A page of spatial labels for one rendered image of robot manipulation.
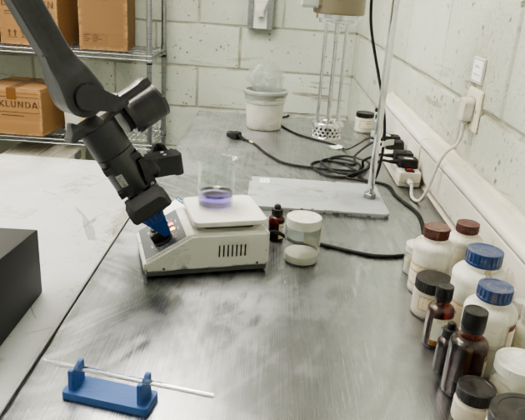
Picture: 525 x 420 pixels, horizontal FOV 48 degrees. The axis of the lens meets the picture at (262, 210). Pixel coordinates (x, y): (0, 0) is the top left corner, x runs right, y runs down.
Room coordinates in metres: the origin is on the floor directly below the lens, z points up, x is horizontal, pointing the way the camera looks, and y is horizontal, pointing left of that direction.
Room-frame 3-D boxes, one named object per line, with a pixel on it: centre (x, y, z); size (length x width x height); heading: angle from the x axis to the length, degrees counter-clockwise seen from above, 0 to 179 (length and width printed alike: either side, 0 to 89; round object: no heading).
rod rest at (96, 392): (0.53, 0.15, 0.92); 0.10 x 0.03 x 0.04; 78
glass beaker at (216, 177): (0.93, 0.08, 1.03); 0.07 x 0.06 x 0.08; 123
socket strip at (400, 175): (1.57, -0.35, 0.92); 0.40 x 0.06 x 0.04; 0
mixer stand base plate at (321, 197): (1.25, -0.12, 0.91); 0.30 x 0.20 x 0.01; 90
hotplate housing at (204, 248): (0.91, 0.09, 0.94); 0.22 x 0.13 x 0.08; 108
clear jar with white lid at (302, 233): (0.92, -0.07, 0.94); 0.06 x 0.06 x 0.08
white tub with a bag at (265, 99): (1.91, 0.01, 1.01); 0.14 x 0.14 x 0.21
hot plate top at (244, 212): (0.92, 0.06, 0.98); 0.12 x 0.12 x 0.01; 18
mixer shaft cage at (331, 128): (1.25, -0.13, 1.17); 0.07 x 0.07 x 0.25
